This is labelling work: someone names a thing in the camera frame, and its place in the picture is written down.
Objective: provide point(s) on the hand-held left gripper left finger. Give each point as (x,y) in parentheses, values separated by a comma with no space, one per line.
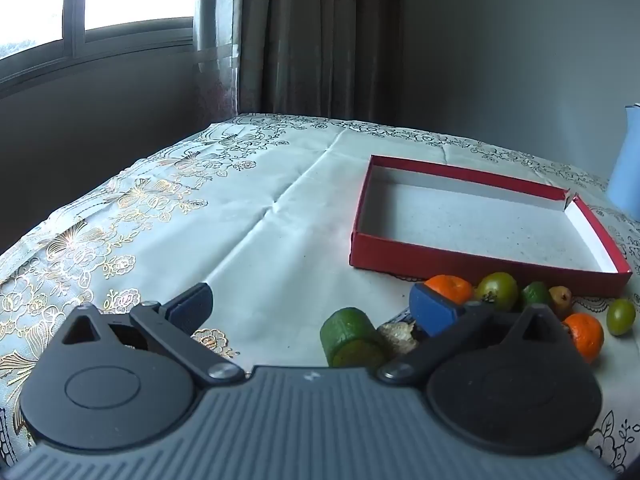
(192,306)

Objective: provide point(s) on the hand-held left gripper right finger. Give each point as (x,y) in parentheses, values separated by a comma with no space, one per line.
(432,312)

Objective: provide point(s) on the orange tangerine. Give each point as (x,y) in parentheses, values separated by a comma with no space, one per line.
(585,337)
(452,287)

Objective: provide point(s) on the beige ginger piece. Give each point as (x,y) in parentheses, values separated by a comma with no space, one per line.
(397,337)

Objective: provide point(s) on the yellow-green tomato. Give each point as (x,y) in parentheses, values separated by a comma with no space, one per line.
(497,289)

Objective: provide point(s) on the large green cucumber piece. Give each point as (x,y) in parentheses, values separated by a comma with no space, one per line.
(350,335)

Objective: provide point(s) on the red cardboard box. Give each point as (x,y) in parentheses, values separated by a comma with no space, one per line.
(475,220)

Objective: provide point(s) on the small green cucumber piece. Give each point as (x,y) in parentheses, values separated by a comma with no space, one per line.
(536,294)

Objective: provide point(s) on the small brown fruit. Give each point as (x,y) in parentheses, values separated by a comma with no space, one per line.
(561,300)

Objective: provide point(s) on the small green tomato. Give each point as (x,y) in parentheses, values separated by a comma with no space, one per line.
(621,316)

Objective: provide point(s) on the light blue electric kettle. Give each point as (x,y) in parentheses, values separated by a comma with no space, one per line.
(627,160)

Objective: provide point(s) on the sheer floral curtain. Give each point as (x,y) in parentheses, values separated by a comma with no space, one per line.
(217,35)

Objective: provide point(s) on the brown patterned curtain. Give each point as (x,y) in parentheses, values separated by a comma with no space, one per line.
(320,35)

